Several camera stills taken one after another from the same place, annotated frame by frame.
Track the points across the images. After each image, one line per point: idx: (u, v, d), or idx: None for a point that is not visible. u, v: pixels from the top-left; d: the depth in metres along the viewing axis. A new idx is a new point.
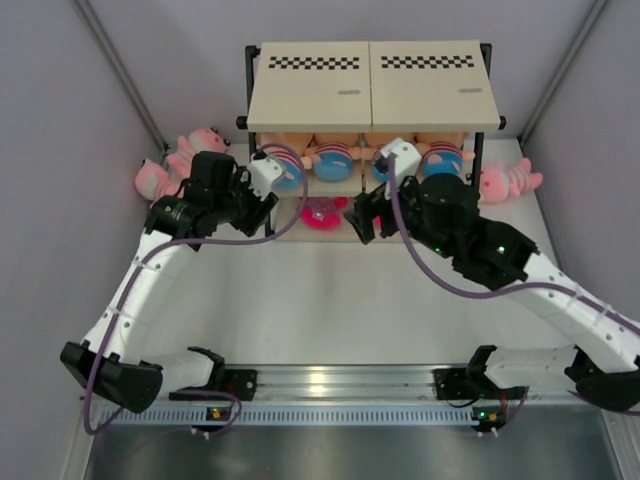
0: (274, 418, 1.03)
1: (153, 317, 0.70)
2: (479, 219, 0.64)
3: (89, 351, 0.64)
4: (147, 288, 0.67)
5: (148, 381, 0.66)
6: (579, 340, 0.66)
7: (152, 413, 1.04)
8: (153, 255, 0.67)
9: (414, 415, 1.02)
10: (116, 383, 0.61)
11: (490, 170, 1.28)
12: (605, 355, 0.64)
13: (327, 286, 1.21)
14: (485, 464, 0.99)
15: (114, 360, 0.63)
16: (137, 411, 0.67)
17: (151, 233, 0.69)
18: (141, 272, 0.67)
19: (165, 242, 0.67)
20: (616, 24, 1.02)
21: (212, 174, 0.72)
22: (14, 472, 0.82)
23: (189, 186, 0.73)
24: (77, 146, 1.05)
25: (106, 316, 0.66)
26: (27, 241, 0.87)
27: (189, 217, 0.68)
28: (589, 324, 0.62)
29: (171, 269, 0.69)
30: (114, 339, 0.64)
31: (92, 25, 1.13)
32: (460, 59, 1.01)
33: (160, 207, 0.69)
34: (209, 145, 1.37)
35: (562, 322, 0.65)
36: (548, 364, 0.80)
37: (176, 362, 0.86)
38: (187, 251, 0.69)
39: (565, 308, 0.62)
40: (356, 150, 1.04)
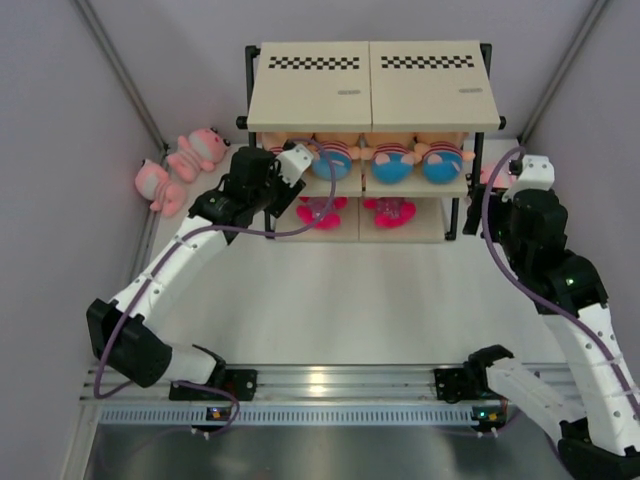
0: (274, 418, 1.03)
1: (176, 294, 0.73)
2: (562, 245, 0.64)
3: (115, 308, 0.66)
4: (182, 263, 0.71)
5: (160, 357, 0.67)
6: (588, 405, 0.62)
7: (152, 413, 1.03)
8: (193, 234, 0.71)
9: (413, 415, 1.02)
10: (136, 344, 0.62)
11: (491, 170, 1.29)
12: (606, 435, 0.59)
13: (327, 286, 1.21)
14: (484, 463, 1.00)
15: (138, 320, 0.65)
16: (141, 385, 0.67)
17: (193, 218, 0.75)
18: (178, 248, 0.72)
19: (204, 226, 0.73)
20: (616, 24, 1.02)
21: (248, 172, 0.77)
22: (14, 472, 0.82)
23: (228, 182, 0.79)
24: (77, 146, 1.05)
25: (137, 281, 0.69)
26: (27, 241, 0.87)
27: (230, 211, 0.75)
28: (606, 393, 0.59)
29: (205, 252, 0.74)
30: (142, 302, 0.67)
31: (92, 24, 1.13)
32: (460, 59, 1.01)
33: (204, 198, 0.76)
34: (209, 145, 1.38)
35: (583, 381, 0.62)
36: (549, 404, 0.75)
37: (182, 351, 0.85)
38: (219, 240, 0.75)
39: (593, 365, 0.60)
40: (355, 150, 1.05)
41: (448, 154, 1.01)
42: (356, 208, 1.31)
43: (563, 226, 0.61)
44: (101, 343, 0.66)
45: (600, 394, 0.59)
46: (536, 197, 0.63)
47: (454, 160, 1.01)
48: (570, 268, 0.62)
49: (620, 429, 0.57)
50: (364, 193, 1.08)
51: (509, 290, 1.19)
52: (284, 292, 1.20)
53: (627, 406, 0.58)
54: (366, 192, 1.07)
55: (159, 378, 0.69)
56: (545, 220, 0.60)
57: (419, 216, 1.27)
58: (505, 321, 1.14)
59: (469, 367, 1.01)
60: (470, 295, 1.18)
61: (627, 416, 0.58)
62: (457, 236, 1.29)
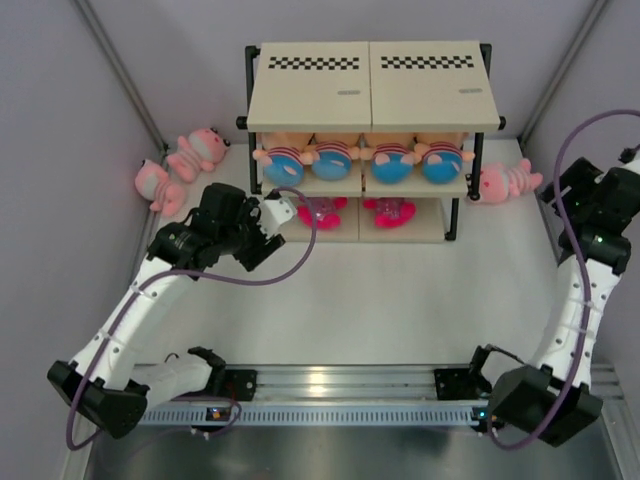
0: (274, 418, 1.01)
1: (142, 345, 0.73)
2: (619, 225, 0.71)
3: (75, 372, 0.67)
4: (140, 316, 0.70)
5: (130, 406, 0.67)
6: (546, 335, 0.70)
7: (152, 413, 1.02)
8: (150, 283, 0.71)
9: (414, 415, 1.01)
10: (98, 408, 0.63)
11: (490, 170, 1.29)
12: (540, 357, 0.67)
13: (326, 286, 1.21)
14: (484, 464, 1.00)
15: (99, 384, 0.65)
16: (116, 436, 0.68)
17: (152, 260, 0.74)
18: (137, 298, 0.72)
19: (164, 271, 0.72)
20: (615, 23, 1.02)
21: (221, 206, 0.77)
22: (13, 472, 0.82)
23: (196, 215, 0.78)
24: (76, 145, 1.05)
25: (97, 340, 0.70)
26: (26, 240, 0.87)
27: (190, 248, 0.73)
28: (563, 322, 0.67)
29: (166, 297, 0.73)
30: (102, 363, 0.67)
31: (92, 24, 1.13)
32: (460, 59, 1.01)
33: (164, 234, 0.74)
34: (209, 146, 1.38)
35: (554, 319, 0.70)
36: None
37: (167, 376, 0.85)
38: (182, 282, 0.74)
39: (570, 297, 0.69)
40: (355, 150, 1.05)
41: (448, 154, 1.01)
42: (356, 208, 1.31)
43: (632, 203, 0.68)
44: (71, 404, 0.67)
45: (560, 322, 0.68)
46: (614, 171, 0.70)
47: (454, 160, 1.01)
48: (612, 239, 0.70)
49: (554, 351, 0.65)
50: (364, 193, 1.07)
51: (509, 290, 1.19)
52: (285, 292, 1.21)
53: (571, 345, 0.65)
54: (366, 192, 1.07)
55: (136, 424, 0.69)
56: (617, 186, 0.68)
57: (419, 216, 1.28)
58: (505, 321, 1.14)
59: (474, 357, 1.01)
60: (470, 294, 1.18)
61: (566, 345, 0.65)
62: (457, 237, 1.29)
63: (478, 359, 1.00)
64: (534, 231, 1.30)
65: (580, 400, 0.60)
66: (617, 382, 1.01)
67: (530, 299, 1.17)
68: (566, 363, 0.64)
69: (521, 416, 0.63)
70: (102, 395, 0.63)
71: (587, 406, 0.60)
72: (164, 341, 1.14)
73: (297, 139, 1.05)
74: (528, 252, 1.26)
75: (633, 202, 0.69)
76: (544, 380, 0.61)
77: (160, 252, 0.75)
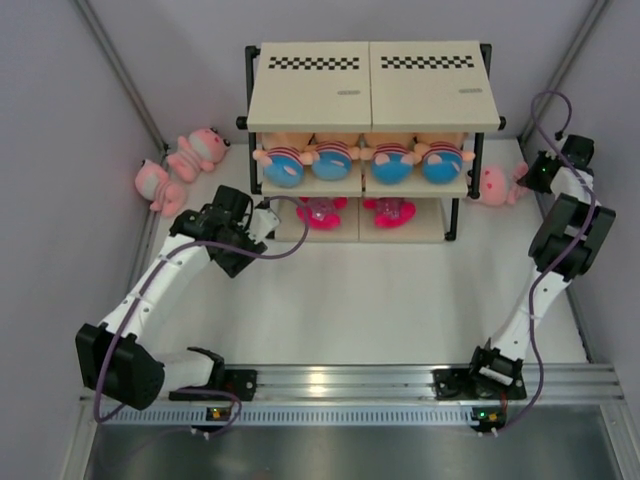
0: (274, 419, 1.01)
1: (164, 313, 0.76)
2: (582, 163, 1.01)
3: (105, 331, 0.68)
4: (167, 281, 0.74)
5: (155, 371, 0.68)
6: None
7: (151, 413, 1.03)
8: (177, 251, 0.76)
9: (415, 415, 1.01)
10: (130, 363, 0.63)
11: (494, 172, 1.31)
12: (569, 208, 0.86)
13: (325, 286, 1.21)
14: (484, 465, 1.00)
15: (131, 339, 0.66)
16: (137, 405, 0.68)
17: (175, 236, 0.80)
18: (164, 266, 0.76)
19: (188, 243, 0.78)
20: (615, 24, 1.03)
21: (233, 200, 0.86)
22: (13, 473, 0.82)
23: (210, 207, 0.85)
24: (76, 145, 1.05)
25: (126, 302, 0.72)
26: (26, 240, 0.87)
27: (210, 228, 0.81)
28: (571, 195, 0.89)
29: (189, 268, 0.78)
30: (132, 321, 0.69)
31: (92, 24, 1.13)
32: (460, 59, 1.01)
33: (185, 217, 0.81)
34: (209, 146, 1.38)
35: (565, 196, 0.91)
36: (546, 287, 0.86)
37: (177, 360, 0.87)
38: (203, 255, 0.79)
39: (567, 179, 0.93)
40: (355, 151, 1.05)
41: (448, 154, 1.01)
42: (356, 208, 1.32)
43: (585, 145, 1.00)
44: (94, 366, 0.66)
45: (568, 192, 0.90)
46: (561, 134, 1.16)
47: (454, 160, 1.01)
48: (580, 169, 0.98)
49: None
50: (364, 193, 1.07)
51: (509, 291, 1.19)
52: (285, 292, 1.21)
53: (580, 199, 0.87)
54: (366, 192, 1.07)
55: (154, 398, 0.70)
56: (575, 140, 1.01)
57: (420, 216, 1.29)
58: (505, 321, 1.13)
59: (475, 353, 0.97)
60: (469, 295, 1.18)
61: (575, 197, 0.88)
62: (457, 237, 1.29)
63: (478, 359, 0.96)
64: (534, 231, 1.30)
65: (600, 211, 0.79)
66: (617, 382, 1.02)
67: None
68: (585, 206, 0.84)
69: (561, 241, 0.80)
70: (136, 349, 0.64)
71: (604, 218, 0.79)
72: (164, 341, 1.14)
73: (297, 139, 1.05)
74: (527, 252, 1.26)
75: (588, 150, 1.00)
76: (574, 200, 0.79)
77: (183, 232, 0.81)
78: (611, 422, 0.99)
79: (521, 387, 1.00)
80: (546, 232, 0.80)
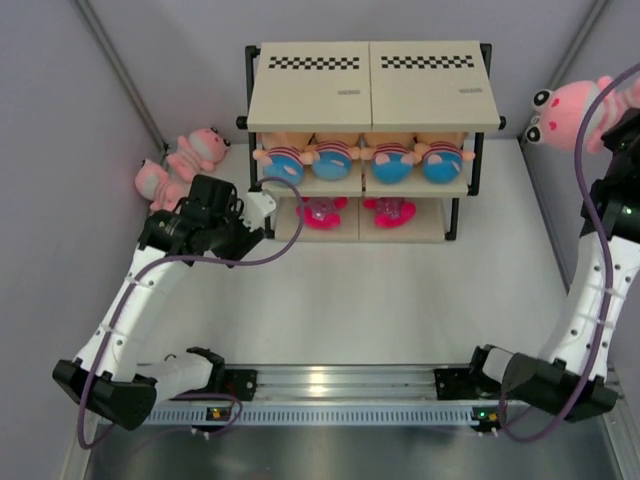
0: (274, 418, 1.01)
1: (145, 336, 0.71)
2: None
3: (80, 370, 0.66)
4: (140, 306, 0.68)
5: (143, 396, 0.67)
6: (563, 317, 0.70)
7: (153, 413, 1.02)
8: (145, 272, 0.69)
9: (414, 415, 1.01)
10: (109, 402, 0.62)
11: (567, 94, 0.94)
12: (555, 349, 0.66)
13: (326, 286, 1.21)
14: (485, 464, 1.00)
15: (107, 377, 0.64)
16: (131, 427, 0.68)
17: (145, 250, 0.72)
18: (135, 289, 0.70)
19: (159, 259, 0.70)
20: (615, 23, 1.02)
21: (211, 195, 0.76)
22: (14, 472, 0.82)
23: (185, 204, 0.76)
24: (76, 145, 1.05)
25: (99, 334, 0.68)
26: (27, 239, 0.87)
27: (182, 232, 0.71)
28: (581, 312, 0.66)
29: (164, 285, 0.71)
30: (107, 356, 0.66)
31: (92, 23, 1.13)
32: (460, 59, 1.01)
33: (155, 222, 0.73)
34: (209, 145, 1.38)
35: (573, 293, 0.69)
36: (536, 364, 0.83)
37: (172, 369, 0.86)
38: (178, 268, 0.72)
39: (589, 285, 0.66)
40: (355, 150, 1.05)
41: (448, 154, 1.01)
42: (356, 208, 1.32)
43: None
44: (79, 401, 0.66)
45: (578, 303, 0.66)
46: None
47: (454, 160, 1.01)
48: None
49: (571, 342, 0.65)
50: (364, 193, 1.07)
51: (509, 291, 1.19)
52: (284, 293, 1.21)
53: (588, 330, 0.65)
54: (366, 192, 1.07)
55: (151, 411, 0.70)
56: None
57: (420, 216, 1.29)
58: (504, 321, 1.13)
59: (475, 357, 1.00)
60: (468, 293, 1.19)
61: (583, 335, 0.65)
62: (457, 237, 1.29)
63: (476, 360, 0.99)
64: (534, 231, 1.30)
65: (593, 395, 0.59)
66: (617, 383, 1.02)
67: (531, 300, 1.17)
68: (583, 346, 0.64)
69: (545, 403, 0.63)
70: (114, 388, 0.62)
71: (602, 396, 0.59)
72: (164, 341, 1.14)
73: (297, 139, 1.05)
74: (528, 252, 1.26)
75: None
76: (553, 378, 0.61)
77: (153, 242, 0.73)
78: (611, 422, 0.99)
79: None
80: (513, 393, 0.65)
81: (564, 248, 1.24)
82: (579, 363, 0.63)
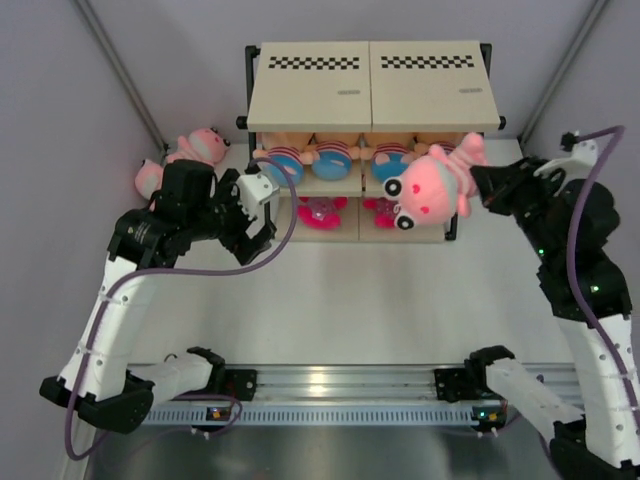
0: (274, 418, 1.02)
1: (130, 346, 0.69)
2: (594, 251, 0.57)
3: (65, 389, 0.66)
4: (115, 324, 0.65)
5: (135, 404, 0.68)
6: (589, 408, 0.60)
7: (153, 413, 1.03)
8: (117, 289, 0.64)
9: (414, 415, 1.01)
10: (94, 422, 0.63)
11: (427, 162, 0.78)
12: (602, 447, 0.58)
13: (326, 285, 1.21)
14: (485, 464, 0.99)
15: (91, 398, 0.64)
16: (128, 431, 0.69)
17: (115, 261, 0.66)
18: (109, 305, 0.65)
19: (128, 273, 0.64)
20: (615, 24, 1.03)
21: (185, 188, 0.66)
22: (14, 473, 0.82)
23: (159, 199, 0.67)
24: (77, 145, 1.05)
25: (79, 354, 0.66)
26: (28, 239, 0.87)
27: (151, 240, 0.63)
28: (611, 406, 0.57)
29: (140, 297, 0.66)
30: (89, 377, 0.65)
31: (92, 23, 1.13)
32: (460, 59, 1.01)
33: (123, 229, 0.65)
34: (209, 145, 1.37)
35: (587, 380, 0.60)
36: (545, 405, 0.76)
37: (169, 373, 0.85)
38: (153, 278, 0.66)
39: (605, 375, 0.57)
40: (355, 150, 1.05)
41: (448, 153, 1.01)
42: (356, 208, 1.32)
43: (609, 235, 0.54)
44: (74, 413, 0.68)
45: (606, 400, 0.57)
46: (474, 177, 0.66)
47: None
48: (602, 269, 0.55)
49: (621, 442, 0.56)
50: (364, 193, 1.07)
51: (509, 290, 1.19)
52: (284, 292, 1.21)
53: (630, 419, 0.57)
54: (366, 192, 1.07)
55: (145, 416, 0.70)
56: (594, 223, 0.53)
57: None
58: (503, 321, 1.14)
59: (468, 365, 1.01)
60: (468, 293, 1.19)
61: (629, 429, 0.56)
62: (457, 236, 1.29)
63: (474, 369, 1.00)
64: None
65: None
66: None
67: (531, 301, 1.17)
68: (635, 439, 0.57)
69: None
70: (96, 410, 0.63)
71: None
72: (164, 341, 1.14)
73: (297, 139, 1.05)
74: (528, 252, 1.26)
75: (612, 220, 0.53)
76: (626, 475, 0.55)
77: (123, 250, 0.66)
78: None
79: None
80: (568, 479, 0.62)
81: None
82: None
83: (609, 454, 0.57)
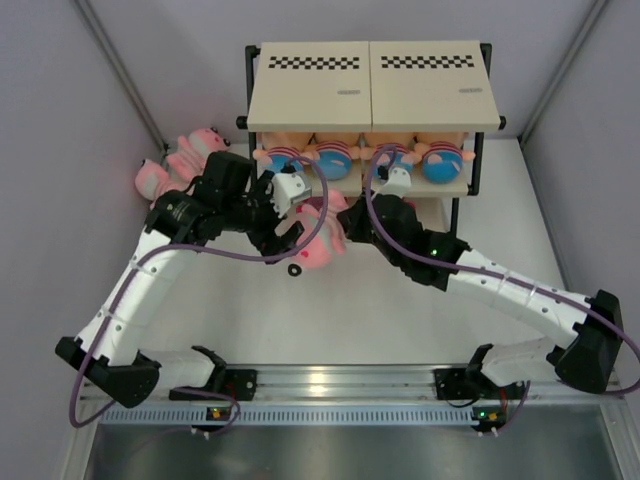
0: (274, 418, 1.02)
1: (150, 319, 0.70)
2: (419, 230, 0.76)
3: (80, 350, 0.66)
4: (141, 292, 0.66)
5: (141, 378, 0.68)
6: (528, 321, 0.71)
7: (152, 413, 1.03)
8: (148, 258, 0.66)
9: (415, 415, 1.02)
10: (104, 385, 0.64)
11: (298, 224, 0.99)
12: (562, 335, 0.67)
13: (325, 285, 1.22)
14: (485, 464, 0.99)
15: (103, 362, 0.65)
16: (131, 406, 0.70)
17: (150, 233, 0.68)
18: (137, 274, 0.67)
19: (163, 246, 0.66)
20: (615, 25, 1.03)
21: (226, 175, 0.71)
22: (13, 473, 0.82)
23: (199, 184, 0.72)
24: (76, 145, 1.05)
25: (99, 316, 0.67)
26: (27, 240, 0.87)
27: (188, 218, 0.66)
28: (524, 303, 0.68)
29: (169, 272, 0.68)
30: (105, 342, 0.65)
31: (91, 24, 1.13)
32: (460, 59, 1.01)
33: (163, 205, 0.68)
34: (209, 145, 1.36)
35: (503, 306, 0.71)
36: (534, 353, 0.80)
37: (175, 359, 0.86)
38: (184, 255, 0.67)
39: (497, 290, 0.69)
40: (355, 150, 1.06)
41: (447, 154, 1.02)
42: None
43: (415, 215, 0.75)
44: None
45: (521, 305, 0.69)
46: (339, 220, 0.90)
47: (454, 160, 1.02)
48: (435, 240, 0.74)
49: (557, 319, 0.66)
50: None
51: None
52: (284, 292, 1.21)
53: (543, 298, 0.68)
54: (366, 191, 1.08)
55: (148, 396, 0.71)
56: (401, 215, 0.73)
57: (419, 214, 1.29)
58: (503, 321, 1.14)
59: (469, 379, 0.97)
60: None
61: (550, 304, 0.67)
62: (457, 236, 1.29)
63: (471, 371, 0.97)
64: (533, 231, 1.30)
65: (606, 307, 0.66)
66: (618, 382, 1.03)
67: None
68: (563, 305, 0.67)
69: (609, 349, 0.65)
70: (107, 375, 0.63)
71: (602, 301, 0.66)
72: (165, 340, 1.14)
73: (297, 139, 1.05)
74: (528, 252, 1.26)
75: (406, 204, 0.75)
76: (593, 343, 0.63)
77: (159, 226, 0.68)
78: (611, 422, 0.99)
79: (520, 386, 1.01)
80: (600, 387, 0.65)
81: (563, 249, 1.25)
82: (577, 312, 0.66)
83: (565, 333, 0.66)
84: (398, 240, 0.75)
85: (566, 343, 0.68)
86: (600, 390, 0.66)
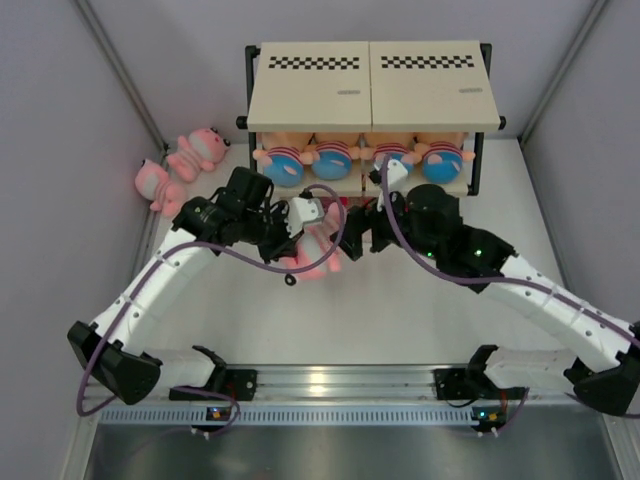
0: (273, 418, 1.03)
1: (162, 314, 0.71)
2: (462, 227, 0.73)
3: (94, 334, 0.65)
4: (162, 283, 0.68)
5: (145, 374, 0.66)
6: (564, 338, 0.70)
7: (152, 413, 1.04)
8: (173, 252, 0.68)
9: (414, 415, 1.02)
10: (114, 371, 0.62)
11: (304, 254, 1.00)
12: (599, 360, 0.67)
13: (325, 285, 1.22)
14: (485, 464, 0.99)
15: (116, 346, 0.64)
16: (130, 400, 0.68)
17: (176, 230, 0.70)
18: (160, 266, 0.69)
19: (187, 242, 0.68)
20: (614, 24, 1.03)
21: (248, 188, 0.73)
22: (14, 472, 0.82)
23: (222, 194, 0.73)
24: (76, 145, 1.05)
25: (118, 303, 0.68)
26: (26, 239, 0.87)
27: (214, 222, 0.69)
28: (568, 322, 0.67)
29: (189, 269, 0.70)
30: (121, 327, 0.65)
31: (91, 23, 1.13)
32: (460, 59, 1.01)
33: (190, 206, 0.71)
34: (209, 145, 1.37)
35: (541, 319, 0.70)
36: (548, 365, 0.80)
37: (176, 358, 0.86)
38: (207, 255, 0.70)
39: (542, 305, 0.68)
40: (355, 150, 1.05)
41: (447, 154, 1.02)
42: None
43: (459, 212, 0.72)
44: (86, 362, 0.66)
45: (563, 323, 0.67)
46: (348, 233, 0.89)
47: (454, 160, 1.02)
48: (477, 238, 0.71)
49: (600, 344, 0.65)
50: (364, 192, 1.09)
51: None
52: (285, 292, 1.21)
53: (587, 320, 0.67)
54: (366, 191, 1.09)
55: (148, 393, 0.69)
56: (445, 208, 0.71)
57: None
58: (503, 321, 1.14)
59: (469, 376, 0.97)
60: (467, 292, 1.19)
61: (596, 330, 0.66)
62: None
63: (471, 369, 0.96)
64: (533, 231, 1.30)
65: None
66: None
67: None
68: (607, 331, 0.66)
69: None
70: (121, 359, 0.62)
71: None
72: (164, 341, 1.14)
73: (297, 139, 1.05)
74: (528, 252, 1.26)
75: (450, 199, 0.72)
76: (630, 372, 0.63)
77: (185, 225, 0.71)
78: (611, 422, 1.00)
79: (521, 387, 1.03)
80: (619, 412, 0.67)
81: (563, 249, 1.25)
82: (621, 341, 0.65)
83: (606, 359, 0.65)
84: (439, 236, 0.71)
85: (599, 367, 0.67)
86: (618, 412, 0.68)
